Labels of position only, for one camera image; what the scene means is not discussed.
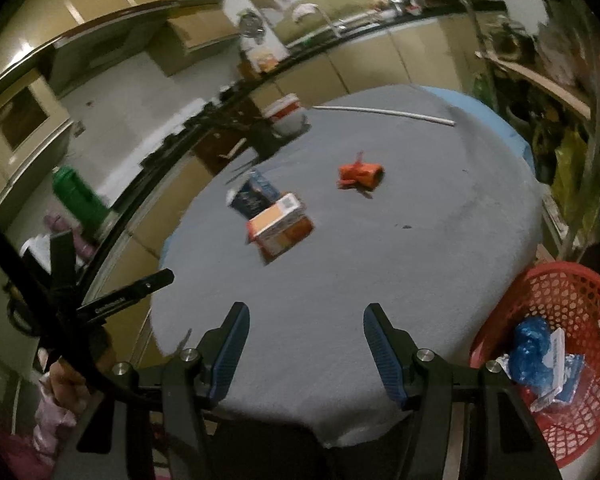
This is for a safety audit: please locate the metal faucet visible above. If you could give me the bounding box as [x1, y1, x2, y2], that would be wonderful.
[320, 5, 346, 38]

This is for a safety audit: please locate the metal storage rack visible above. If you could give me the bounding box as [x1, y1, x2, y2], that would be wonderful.
[455, 0, 600, 261]

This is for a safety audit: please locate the orange white box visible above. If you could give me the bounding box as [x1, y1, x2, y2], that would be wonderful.
[245, 192, 315, 263]

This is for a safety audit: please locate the yellow plastic bag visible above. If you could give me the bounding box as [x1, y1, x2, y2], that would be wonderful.
[552, 130, 600, 231]

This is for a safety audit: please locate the blue white packet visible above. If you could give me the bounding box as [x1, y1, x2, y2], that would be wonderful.
[555, 352, 588, 403]

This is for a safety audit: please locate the red plastic basket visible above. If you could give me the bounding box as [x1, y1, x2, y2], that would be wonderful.
[469, 262, 600, 468]

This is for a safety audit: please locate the black gas stove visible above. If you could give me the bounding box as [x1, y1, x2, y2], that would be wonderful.
[140, 100, 231, 171]

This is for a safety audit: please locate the white bowl red print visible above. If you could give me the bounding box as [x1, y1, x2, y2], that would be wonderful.
[275, 110, 308, 137]

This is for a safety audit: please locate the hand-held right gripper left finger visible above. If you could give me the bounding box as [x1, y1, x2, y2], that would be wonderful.
[55, 301, 252, 480]

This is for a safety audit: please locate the clear plastic packet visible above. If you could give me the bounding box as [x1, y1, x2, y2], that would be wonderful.
[532, 329, 567, 411]

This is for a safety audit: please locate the purple bottle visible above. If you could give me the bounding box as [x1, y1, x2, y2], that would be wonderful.
[44, 212, 98, 261]

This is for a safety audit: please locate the light blue tablecloth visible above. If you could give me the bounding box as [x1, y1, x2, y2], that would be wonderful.
[157, 85, 533, 271]

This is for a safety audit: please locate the pink clothing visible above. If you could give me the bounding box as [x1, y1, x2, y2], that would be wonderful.
[0, 400, 81, 480]

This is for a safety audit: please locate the white plastic appliance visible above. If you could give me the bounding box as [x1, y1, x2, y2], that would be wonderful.
[20, 234, 53, 261]

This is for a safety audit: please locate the range hood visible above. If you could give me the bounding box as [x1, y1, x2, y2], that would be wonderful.
[50, 7, 191, 91]

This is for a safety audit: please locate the black chopstick holder cup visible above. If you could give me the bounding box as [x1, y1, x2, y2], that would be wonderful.
[250, 122, 283, 161]

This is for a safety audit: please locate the small beige wall cabinet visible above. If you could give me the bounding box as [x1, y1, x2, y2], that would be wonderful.
[167, 5, 231, 53]

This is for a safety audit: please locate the blue white carton box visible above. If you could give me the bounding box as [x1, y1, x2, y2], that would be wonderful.
[226, 169, 281, 221]

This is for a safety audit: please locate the white bowl red rim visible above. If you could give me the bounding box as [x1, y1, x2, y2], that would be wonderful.
[264, 93, 301, 116]

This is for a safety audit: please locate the blue plastic bag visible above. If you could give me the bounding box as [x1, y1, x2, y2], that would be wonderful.
[514, 317, 552, 351]
[509, 345, 551, 387]

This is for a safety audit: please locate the orange packet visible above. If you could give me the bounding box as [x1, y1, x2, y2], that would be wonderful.
[254, 50, 281, 72]

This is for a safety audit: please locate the orange plastic bag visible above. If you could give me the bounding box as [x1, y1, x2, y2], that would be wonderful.
[336, 150, 385, 193]

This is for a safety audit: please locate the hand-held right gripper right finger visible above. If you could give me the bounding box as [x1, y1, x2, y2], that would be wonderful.
[363, 303, 563, 480]

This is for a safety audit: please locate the green thermos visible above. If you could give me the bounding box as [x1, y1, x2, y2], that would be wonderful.
[52, 165, 108, 233]

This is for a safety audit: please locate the built-in brown oven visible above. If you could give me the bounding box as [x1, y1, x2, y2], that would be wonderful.
[195, 105, 266, 176]

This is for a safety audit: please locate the person's left hand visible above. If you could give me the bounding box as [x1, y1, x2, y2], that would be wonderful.
[39, 354, 89, 409]

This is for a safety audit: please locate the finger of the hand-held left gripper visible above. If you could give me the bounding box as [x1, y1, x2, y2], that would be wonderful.
[49, 230, 77, 302]
[75, 268, 176, 327]

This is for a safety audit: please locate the thin white rod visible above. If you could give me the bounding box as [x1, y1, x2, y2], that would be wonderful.
[312, 104, 456, 126]

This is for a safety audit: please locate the hanging metal strainer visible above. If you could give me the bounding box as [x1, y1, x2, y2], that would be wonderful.
[237, 10, 266, 43]

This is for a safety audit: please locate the wooden shelf board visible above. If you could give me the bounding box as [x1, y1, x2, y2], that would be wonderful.
[475, 50, 593, 118]

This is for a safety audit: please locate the grey tablecloth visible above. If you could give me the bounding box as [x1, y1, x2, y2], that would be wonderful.
[150, 84, 546, 451]

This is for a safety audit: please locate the pink plastic bag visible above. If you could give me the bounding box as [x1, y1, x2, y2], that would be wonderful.
[535, 25, 600, 91]

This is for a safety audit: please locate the glass door cabinet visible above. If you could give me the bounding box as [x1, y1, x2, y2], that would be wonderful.
[0, 72, 73, 196]

